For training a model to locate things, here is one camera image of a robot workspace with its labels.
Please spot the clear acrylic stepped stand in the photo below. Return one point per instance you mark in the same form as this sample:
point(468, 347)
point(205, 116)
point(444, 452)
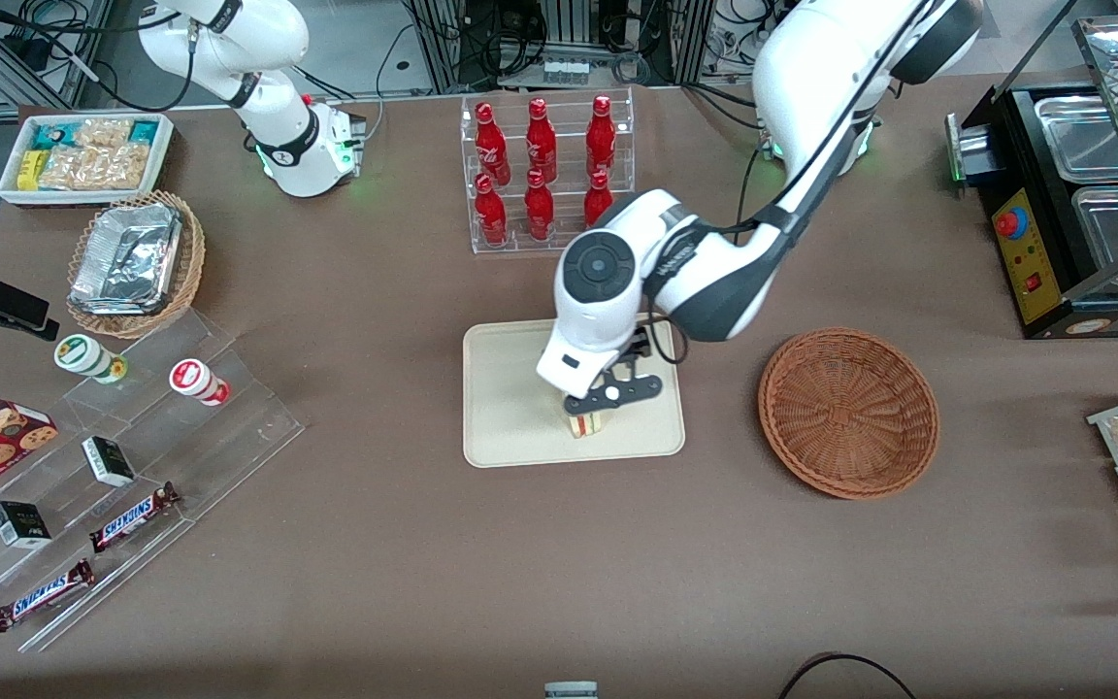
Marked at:
point(229, 437)

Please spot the clear bag of snacks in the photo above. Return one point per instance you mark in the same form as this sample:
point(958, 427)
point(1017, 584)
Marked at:
point(103, 132)
point(93, 167)

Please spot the white power strip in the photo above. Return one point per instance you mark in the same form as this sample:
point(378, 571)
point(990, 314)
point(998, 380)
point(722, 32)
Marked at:
point(566, 71)

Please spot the triangular sandwich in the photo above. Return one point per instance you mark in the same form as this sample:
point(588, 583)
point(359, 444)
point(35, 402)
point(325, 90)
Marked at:
point(588, 425)

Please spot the small grey device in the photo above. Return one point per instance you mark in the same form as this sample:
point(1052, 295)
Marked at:
point(571, 691)

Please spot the clear acrylic bottle rack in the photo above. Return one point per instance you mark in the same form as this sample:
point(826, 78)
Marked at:
point(569, 243)

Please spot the small black box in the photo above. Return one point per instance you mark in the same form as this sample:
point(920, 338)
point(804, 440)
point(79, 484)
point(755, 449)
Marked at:
point(20, 525)
point(109, 461)

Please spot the Snickers chocolate bar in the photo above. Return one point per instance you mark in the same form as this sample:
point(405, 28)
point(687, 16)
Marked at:
point(43, 594)
point(135, 517)

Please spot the red round button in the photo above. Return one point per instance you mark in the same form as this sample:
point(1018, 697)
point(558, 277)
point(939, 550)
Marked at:
point(1010, 223)

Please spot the yellow snack packet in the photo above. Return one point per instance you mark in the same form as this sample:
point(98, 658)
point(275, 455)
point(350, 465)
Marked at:
point(29, 170)

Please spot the black hot food warmer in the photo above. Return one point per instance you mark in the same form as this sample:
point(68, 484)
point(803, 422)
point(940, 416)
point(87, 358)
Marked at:
point(1054, 223)

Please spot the aluminium frame rack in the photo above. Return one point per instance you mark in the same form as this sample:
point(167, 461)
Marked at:
point(690, 39)

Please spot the white rectangular snack bin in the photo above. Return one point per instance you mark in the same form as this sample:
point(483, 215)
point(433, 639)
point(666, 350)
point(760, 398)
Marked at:
point(11, 194)

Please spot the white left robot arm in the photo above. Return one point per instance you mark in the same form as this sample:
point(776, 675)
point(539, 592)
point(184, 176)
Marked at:
point(811, 58)

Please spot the light wicker basket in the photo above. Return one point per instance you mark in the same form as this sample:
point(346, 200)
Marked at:
point(192, 262)

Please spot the red strawberry yogurt cup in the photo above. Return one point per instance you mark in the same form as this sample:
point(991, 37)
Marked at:
point(195, 381)

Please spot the teal snack packet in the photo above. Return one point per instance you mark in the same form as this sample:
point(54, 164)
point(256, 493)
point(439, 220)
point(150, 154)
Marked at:
point(144, 131)
point(52, 134)

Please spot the silver foil packets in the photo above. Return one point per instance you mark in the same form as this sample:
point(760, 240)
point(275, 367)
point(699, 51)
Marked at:
point(127, 257)

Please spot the cream plastic tray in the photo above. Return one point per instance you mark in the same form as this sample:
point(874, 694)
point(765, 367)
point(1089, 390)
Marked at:
point(510, 388)

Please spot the green sunflower yogurt cup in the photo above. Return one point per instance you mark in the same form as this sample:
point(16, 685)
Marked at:
point(83, 355)

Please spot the brown round wicker basket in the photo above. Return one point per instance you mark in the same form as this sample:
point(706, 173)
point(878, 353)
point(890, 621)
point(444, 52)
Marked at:
point(850, 413)

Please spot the red cola bottle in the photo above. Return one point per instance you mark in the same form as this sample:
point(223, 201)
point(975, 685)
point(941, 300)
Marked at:
point(598, 199)
point(539, 211)
point(541, 144)
point(491, 146)
point(601, 141)
point(491, 214)

